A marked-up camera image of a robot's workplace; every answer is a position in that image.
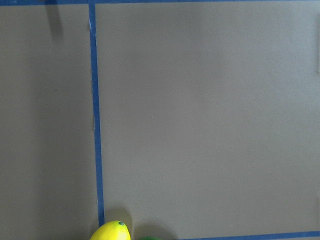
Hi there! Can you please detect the green lime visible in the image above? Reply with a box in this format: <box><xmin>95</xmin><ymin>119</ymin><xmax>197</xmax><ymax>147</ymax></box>
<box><xmin>139</xmin><ymin>236</ymin><xmax>162</xmax><ymax>240</ymax></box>

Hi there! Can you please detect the whole yellow lemon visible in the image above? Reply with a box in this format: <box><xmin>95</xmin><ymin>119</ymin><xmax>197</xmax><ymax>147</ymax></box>
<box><xmin>90</xmin><ymin>220</ymin><xmax>131</xmax><ymax>240</ymax></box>

